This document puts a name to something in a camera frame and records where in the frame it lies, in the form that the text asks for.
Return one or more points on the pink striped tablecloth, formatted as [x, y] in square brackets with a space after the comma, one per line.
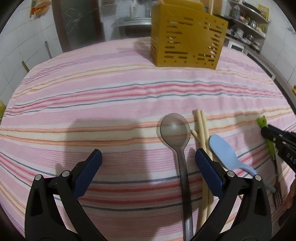
[92, 97]

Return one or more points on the person's right hand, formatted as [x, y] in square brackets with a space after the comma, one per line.
[291, 197]

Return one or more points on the yellow wall poster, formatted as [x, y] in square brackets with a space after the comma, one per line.
[263, 11]

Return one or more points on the corner wall shelf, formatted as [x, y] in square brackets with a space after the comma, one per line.
[247, 26]

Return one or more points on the yellow plastic bag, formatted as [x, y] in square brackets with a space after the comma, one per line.
[1, 109]

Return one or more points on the wooden stick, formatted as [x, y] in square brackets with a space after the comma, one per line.
[48, 49]
[25, 66]

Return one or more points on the brown translucent spoon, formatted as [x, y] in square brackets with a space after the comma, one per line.
[175, 129]

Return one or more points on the brown frosted glass door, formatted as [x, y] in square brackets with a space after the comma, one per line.
[78, 23]

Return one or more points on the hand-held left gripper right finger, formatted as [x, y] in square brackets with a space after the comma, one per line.
[209, 173]

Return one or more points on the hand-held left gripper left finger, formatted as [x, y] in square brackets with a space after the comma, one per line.
[89, 171]

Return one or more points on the wooden chopstick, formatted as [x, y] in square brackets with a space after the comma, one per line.
[211, 7]
[199, 125]
[204, 125]
[195, 134]

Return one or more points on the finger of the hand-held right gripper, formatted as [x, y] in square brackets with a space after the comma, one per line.
[284, 132]
[268, 135]

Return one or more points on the orange plastic bag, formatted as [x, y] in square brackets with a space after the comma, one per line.
[41, 5]

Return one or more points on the shallow black pan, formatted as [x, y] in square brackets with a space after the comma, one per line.
[252, 6]

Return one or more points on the light blue plastic spoon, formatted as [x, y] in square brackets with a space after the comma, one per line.
[220, 148]

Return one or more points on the steel sink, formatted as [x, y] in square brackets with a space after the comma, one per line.
[131, 23]

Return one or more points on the yellow perforated utensil holder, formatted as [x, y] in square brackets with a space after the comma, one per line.
[185, 41]

